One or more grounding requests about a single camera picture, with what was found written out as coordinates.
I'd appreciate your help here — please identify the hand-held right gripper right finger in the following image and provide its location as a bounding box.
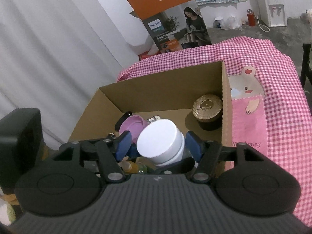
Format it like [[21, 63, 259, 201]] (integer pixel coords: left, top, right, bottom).
[[186, 130, 265, 184]]

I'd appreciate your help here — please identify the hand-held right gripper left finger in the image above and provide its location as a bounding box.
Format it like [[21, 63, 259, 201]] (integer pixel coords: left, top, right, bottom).
[[52, 130, 132, 183]]

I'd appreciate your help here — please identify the purple plastic lid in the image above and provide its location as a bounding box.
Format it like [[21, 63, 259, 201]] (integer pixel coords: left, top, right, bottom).
[[119, 115, 150, 143]]

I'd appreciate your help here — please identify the green dropper bottle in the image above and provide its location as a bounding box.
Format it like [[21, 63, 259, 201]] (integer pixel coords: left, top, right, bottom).
[[121, 160, 149, 175]]

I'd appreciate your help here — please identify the black oval case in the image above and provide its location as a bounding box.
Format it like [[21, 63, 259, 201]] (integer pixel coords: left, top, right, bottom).
[[115, 112, 132, 132]]

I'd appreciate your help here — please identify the white bottle with white cap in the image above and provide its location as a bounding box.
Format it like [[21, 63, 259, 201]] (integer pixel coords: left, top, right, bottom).
[[136, 119, 186, 167]]

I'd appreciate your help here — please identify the white charger plug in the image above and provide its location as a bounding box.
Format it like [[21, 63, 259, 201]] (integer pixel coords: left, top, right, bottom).
[[146, 115, 161, 125]]

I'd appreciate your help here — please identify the dark jar with gold lid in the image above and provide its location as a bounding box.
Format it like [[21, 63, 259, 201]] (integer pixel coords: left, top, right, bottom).
[[192, 94, 223, 131]]

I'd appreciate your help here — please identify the brown cardboard box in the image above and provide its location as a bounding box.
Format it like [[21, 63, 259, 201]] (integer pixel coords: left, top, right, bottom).
[[68, 60, 233, 176]]

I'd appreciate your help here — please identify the red plastic bag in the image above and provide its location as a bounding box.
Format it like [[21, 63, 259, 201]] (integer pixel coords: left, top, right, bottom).
[[138, 49, 160, 61]]

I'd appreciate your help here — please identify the white curtain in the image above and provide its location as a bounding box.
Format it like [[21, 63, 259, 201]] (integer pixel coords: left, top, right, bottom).
[[0, 0, 152, 152]]

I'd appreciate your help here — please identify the pink checkered tablecloth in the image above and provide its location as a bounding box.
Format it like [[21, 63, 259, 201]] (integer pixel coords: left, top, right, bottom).
[[116, 36, 312, 227]]

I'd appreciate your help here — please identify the white plastic bag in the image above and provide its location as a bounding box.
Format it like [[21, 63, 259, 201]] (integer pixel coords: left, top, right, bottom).
[[219, 15, 242, 30]]

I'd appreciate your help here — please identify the orange printed appliance box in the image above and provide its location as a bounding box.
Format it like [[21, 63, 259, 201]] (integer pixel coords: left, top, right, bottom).
[[127, 0, 212, 54]]

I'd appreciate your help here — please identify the white water dispenser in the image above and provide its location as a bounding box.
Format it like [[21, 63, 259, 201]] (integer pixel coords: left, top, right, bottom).
[[256, 0, 287, 28]]

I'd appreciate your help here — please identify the white cable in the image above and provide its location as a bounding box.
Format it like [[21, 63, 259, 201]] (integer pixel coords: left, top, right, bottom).
[[257, 13, 270, 32]]

